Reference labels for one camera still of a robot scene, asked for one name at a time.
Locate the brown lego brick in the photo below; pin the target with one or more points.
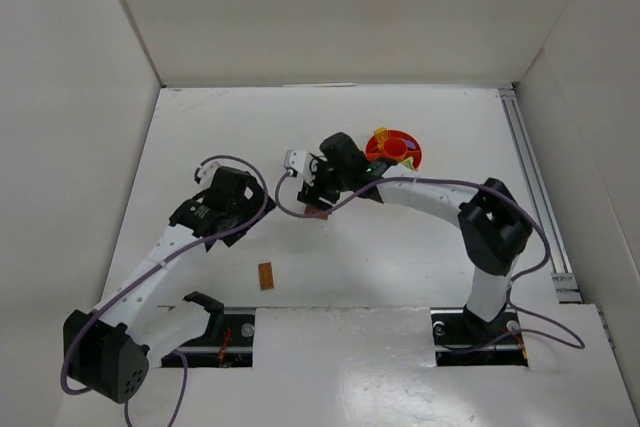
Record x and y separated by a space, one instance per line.
266 276

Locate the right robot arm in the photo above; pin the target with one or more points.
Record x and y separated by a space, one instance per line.
493 230

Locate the brown lego plate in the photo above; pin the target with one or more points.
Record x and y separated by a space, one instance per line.
315 213

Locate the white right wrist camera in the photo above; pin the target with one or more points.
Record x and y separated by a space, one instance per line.
301 163

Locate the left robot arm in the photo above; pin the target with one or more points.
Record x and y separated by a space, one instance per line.
110 349

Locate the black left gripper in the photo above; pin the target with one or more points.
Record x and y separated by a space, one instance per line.
232 229

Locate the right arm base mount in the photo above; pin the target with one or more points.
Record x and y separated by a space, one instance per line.
462 341

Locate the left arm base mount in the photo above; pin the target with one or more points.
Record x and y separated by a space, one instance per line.
226 342

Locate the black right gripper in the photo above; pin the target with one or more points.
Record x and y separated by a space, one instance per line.
316 192

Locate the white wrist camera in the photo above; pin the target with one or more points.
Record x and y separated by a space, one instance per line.
204 174
301 163

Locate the yellow lego brick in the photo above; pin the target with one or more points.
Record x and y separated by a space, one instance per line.
381 135

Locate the orange round divided container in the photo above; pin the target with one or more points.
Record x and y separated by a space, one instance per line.
394 148

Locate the light green lego brick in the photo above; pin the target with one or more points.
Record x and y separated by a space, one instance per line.
409 163

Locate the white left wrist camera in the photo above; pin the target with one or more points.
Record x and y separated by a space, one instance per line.
204 174

